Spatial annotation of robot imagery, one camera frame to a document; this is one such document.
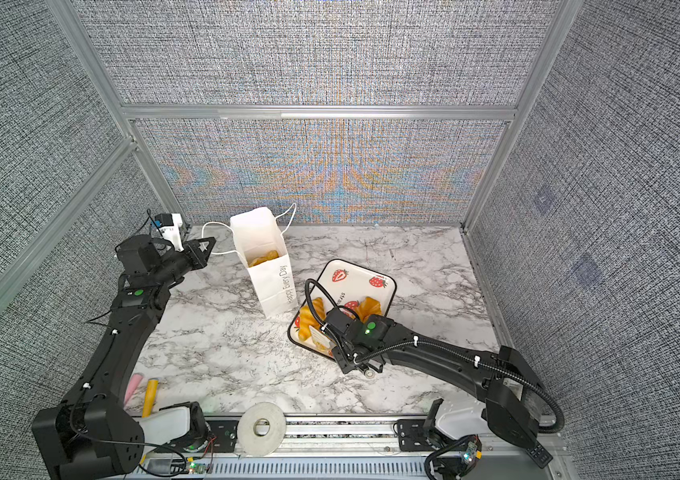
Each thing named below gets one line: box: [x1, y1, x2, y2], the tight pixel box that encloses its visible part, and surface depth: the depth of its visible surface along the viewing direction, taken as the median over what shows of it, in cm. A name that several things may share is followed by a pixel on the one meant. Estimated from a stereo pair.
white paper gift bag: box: [202, 203, 298, 318], surface depth 87 cm
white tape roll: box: [237, 402, 287, 457], surface depth 76 cm
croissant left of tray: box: [298, 297, 326, 341], surface depth 92 cm
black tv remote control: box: [526, 440, 554, 469], surface depth 71 cm
